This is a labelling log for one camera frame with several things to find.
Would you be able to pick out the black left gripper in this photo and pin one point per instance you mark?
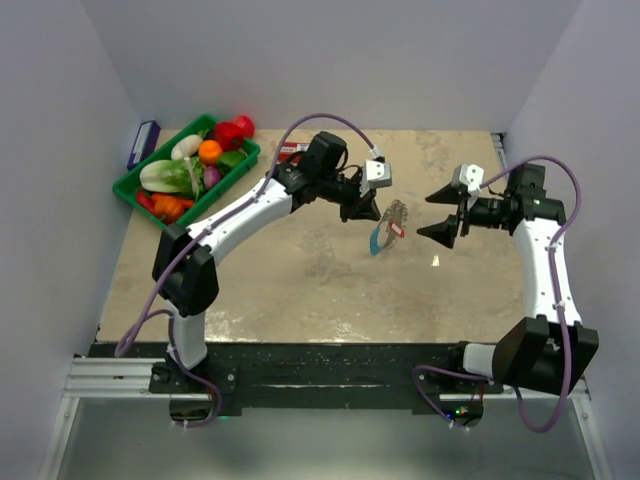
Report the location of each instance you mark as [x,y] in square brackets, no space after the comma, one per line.
[364,208]

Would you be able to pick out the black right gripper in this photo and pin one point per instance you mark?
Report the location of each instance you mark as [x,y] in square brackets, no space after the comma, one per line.
[445,231]

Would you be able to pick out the red key tag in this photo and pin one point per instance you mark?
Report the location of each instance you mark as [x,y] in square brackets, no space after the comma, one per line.
[396,229]

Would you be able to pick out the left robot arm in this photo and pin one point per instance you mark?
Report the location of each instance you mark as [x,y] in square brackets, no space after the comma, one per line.
[185,267]

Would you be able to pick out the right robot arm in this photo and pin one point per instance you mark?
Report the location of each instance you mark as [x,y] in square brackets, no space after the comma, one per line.
[549,348]

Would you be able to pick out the red rectangular box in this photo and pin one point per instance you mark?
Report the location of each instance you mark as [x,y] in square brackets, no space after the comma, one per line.
[289,149]

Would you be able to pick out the green bell pepper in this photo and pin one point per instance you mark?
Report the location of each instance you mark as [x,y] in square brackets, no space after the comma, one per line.
[229,160]

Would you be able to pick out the red tomato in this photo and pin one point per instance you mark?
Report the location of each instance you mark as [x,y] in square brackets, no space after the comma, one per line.
[245,124]

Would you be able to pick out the red bell pepper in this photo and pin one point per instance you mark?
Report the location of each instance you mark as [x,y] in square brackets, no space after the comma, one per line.
[228,135]

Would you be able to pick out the purple onion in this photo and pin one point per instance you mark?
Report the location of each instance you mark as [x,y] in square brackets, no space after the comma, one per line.
[211,177]

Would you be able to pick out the white radish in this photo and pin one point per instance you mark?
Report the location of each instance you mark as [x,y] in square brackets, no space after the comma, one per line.
[186,147]

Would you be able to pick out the green leafy cabbage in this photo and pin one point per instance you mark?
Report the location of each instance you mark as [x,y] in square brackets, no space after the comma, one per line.
[183,177]

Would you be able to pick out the small orange pepper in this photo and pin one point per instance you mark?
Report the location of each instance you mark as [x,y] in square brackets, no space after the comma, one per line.
[168,208]

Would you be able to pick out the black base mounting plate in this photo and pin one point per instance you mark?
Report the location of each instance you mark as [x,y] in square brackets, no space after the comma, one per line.
[420,377]

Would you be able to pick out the red chili pepper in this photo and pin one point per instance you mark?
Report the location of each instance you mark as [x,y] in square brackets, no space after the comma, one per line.
[145,201]

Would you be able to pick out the purple box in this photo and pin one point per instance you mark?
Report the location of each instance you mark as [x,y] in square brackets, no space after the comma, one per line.
[144,144]

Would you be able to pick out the green plastic tray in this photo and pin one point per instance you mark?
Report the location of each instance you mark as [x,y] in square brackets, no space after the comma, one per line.
[127,186]

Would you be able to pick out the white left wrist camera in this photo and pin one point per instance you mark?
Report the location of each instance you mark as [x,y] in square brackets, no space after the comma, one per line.
[375,175]

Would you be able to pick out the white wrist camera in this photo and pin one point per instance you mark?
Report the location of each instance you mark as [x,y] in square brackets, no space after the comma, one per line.
[467,179]
[375,175]

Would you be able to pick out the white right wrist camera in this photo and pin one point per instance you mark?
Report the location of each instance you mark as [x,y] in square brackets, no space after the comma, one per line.
[467,179]

